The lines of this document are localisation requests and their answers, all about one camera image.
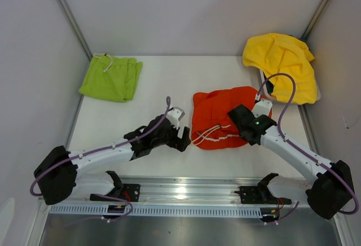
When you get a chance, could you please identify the aluminium mounting rail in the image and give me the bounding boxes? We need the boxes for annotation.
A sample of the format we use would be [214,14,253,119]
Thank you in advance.
[39,175,311,210]

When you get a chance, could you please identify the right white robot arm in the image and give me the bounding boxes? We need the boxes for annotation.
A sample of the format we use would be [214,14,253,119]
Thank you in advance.
[227,102,359,219]

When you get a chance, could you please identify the yellow shorts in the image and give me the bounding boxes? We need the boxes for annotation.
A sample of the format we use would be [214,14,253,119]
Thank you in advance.
[242,33,318,105]

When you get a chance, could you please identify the aluminium corner post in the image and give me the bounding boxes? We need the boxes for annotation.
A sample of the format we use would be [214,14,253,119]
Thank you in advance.
[55,0,92,61]
[301,0,332,42]

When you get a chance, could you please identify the white plastic bin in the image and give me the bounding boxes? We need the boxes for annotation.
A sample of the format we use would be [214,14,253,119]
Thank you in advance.
[259,70,322,102]

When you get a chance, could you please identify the white slotted cable duct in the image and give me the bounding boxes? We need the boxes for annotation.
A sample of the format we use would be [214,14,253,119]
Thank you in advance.
[50,204,262,218]

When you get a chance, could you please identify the right aluminium corner post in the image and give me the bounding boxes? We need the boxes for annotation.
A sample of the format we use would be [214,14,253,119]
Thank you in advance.
[301,0,332,42]

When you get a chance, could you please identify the left aluminium corner post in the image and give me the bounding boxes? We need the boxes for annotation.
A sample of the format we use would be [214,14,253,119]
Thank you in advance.
[55,0,92,61]

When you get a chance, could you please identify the lime green shorts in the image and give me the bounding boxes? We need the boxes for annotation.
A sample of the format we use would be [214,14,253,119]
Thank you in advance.
[78,53,143,102]

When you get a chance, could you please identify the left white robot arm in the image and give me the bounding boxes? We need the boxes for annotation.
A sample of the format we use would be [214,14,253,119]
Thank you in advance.
[34,116,191,205]

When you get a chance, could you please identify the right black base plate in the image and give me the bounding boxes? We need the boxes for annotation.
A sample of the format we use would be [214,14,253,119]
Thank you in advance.
[234,186,292,205]

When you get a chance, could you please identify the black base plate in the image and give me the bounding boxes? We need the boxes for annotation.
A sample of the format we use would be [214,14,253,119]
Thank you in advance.
[234,186,292,205]
[90,184,141,202]

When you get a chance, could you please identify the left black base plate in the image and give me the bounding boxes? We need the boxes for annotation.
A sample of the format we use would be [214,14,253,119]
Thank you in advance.
[90,184,141,202]

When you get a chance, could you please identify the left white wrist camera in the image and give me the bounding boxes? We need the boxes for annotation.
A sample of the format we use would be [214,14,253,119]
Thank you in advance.
[166,107,185,130]

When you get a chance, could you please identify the orange shorts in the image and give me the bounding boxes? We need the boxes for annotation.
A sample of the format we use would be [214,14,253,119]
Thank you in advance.
[191,86,257,150]

